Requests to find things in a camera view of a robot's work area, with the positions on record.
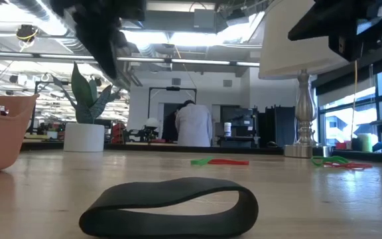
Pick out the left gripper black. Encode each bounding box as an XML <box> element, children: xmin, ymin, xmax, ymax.
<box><xmin>50</xmin><ymin>0</ymin><xmax>147</xmax><ymax>80</ymax></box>

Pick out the white shade silver table lamp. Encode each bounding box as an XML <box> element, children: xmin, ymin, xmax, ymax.
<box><xmin>258</xmin><ymin>0</ymin><xmax>351</xmax><ymax>159</ymax></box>

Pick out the black ceiling device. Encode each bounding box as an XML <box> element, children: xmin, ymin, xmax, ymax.
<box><xmin>15</xmin><ymin>24</ymin><xmax>40</xmax><ymax>43</ymax></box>

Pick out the long ceiling light strip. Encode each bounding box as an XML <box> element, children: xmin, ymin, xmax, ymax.
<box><xmin>0</xmin><ymin>50</ymin><xmax>261</xmax><ymax>68</ymax></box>

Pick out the red tool chest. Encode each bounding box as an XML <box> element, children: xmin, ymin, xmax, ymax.
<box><xmin>110</xmin><ymin>121</ymin><xmax>128</xmax><ymax>144</ymax></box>

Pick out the white round dome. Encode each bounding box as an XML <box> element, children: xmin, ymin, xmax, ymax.
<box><xmin>144</xmin><ymin>117</ymin><xmax>160</xmax><ymax>129</ymax></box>

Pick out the green plant in white pot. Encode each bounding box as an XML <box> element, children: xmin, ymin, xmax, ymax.
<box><xmin>50</xmin><ymin>60</ymin><xmax>123</xmax><ymax>153</ymax></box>

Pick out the person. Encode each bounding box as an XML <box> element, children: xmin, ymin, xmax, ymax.
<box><xmin>174</xmin><ymin>99</ymin><xmax>214</xmax><ymax>148</ymax></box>

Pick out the black cabinet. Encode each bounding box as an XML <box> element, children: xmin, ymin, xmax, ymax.
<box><xmin>259</xmin><ymin>104</ymin><xmax>297</xmax><ymax>149</ymax></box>

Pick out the pale green cylinder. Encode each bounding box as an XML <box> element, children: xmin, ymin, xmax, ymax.
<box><xmin>356</xmin><ymin>132</ymin><xmax>373</xmax><ymax>153</ymax></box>

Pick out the black equipment rack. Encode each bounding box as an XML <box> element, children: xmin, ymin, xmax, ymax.
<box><xmin>218</xmin><ymin>105</ymin><xmax>261</xmax><ymax>149</ymax></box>

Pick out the small black block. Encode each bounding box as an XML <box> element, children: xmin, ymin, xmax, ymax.
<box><xmin>78</xmin><ymin>176</ymin><xmax>260</xmax><ymax>238</ymax></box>

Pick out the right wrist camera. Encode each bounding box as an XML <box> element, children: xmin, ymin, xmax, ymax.
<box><xmin>329</xmin><ymin>33</ymin><xmax>359</xmax><ymax>63</ymax></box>

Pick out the black background camera frame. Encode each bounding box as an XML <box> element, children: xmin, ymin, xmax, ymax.
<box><xmin>147</xmin><ymin>86</ymin><xmax>198</xmax><ymax>112</ymax></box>

